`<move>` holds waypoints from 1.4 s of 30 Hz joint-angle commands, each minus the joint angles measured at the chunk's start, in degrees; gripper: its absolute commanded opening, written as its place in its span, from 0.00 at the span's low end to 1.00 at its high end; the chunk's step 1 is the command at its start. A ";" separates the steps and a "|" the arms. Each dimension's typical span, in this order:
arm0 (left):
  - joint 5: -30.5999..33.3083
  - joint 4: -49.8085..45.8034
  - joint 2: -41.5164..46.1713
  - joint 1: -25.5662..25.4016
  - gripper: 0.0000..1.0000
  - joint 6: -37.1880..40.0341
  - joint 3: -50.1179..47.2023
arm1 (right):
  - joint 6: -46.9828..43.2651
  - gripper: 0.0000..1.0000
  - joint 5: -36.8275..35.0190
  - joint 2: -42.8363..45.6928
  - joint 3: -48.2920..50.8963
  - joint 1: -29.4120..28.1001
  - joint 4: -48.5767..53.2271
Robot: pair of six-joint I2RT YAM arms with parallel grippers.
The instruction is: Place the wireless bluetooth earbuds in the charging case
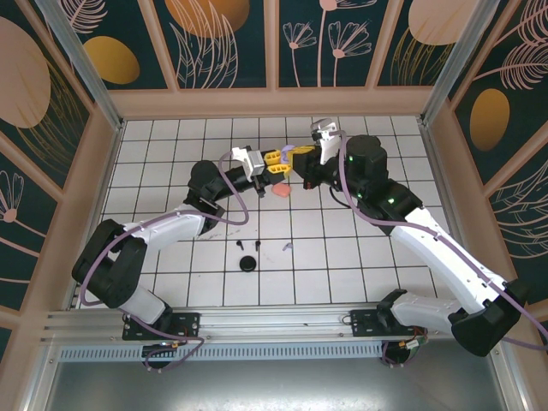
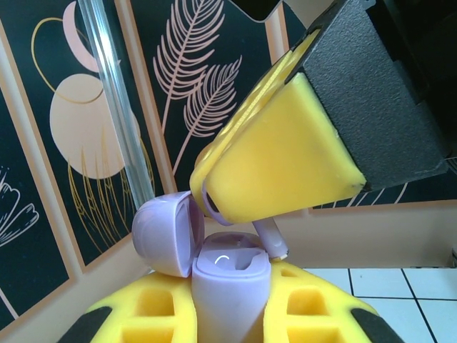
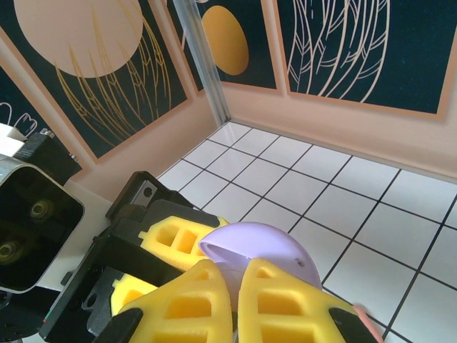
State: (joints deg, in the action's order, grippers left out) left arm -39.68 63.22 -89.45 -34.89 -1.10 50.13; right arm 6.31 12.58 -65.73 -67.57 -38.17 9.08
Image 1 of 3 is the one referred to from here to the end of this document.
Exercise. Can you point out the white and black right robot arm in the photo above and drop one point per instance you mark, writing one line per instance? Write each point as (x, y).
(432, 248)

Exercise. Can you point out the grey metal sheet panel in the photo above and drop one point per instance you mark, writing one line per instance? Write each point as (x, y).
(274, 385)

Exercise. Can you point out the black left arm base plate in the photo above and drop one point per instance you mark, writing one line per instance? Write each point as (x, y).
(188, 325)

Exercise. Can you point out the aluminium side rail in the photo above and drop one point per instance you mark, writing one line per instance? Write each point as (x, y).
(437, 171)

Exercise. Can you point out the aluminium mounting rail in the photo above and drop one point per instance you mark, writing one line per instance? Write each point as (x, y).
(274, 321)

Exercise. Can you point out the purple earbud charging case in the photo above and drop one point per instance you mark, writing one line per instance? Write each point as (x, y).
(287, 150)

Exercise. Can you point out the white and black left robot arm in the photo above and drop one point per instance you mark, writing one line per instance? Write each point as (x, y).
(171, 227)

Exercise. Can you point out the pink earbud charging case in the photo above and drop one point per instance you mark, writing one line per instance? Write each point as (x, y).
(281, 191)

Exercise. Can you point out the aluminium frame post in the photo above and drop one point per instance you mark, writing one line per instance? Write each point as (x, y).
(87, 73)
(457, 64)

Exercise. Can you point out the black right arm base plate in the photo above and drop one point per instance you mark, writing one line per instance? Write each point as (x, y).
(364, 323)

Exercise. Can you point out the black earbud charging case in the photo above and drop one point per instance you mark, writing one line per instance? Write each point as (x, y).
(248, 263)

